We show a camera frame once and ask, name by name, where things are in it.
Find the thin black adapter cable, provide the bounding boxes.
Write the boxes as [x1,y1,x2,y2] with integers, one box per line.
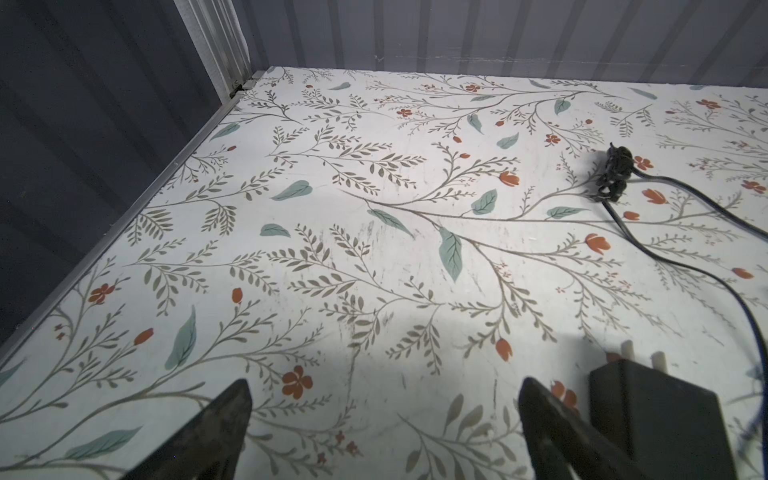
[590,142,768,480]

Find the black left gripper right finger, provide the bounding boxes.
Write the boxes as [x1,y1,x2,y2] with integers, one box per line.
[518,377,645,480]

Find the black power adapter with prongs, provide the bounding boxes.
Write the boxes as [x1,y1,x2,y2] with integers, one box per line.
[589,340,737,479]

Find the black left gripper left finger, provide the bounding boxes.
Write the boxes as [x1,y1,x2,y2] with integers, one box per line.
[123,379,252,480]

